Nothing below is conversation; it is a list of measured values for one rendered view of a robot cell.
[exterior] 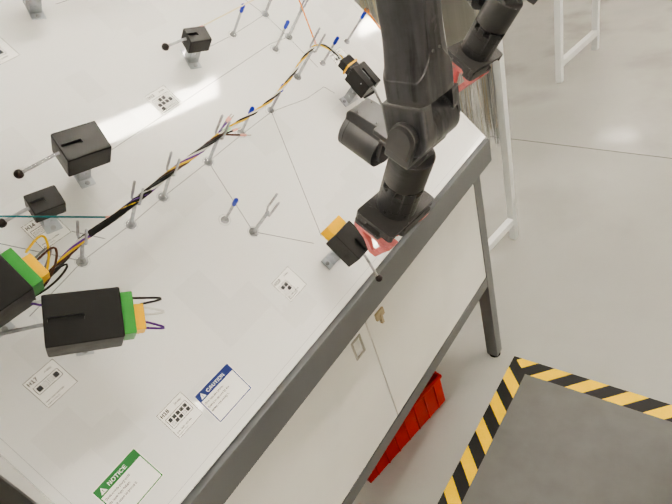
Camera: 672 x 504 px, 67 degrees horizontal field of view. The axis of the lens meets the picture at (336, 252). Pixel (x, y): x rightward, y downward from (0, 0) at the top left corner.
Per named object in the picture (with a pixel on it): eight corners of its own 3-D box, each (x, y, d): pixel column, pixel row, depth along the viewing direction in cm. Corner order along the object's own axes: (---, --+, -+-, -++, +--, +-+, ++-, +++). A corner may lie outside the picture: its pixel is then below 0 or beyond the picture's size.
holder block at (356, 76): (360, 98, 111) (369, 87, 107) (344, 79, 111) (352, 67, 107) (372, 91, 113) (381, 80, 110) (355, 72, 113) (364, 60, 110)
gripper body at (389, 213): (353, 218, 72) (361, 184, 65) (397, 181, 76) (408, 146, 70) (389, 246, 70) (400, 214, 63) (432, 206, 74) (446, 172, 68)
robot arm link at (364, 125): (414, 138, 54) (459, 102, 58) (335, 83, 58) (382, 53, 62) (392, 207, 64) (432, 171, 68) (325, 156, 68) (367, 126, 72)
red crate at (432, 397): (448, 400, 175) (441, 374, 167) (371, 486, 159) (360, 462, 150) (387, 362, 195) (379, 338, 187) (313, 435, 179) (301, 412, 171)
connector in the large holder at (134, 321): (117, 300, 71) (119, 292, 67) (139, 298, 72) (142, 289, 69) (122, 341, 69) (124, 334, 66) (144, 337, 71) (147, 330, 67)
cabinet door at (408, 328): (488, 277, 158) (474, 168, 135) (401, 415, 129) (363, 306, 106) (480, 275, 160) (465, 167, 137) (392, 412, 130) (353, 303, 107)
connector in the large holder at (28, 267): (3, 265, 66) (-2, 254, 63) (23, 252, 68) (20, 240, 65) (34, 297, 67) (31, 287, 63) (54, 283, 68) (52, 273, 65)
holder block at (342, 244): (358, 298, 98) (383, 283, 90) (313, 254, 98) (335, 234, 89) (371, 283, 101) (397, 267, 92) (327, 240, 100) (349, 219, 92)
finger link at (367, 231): (346, 248, 79) (354, 212, 71) (375, 222, 82) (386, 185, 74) (380, 276, 76) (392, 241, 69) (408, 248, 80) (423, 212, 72)
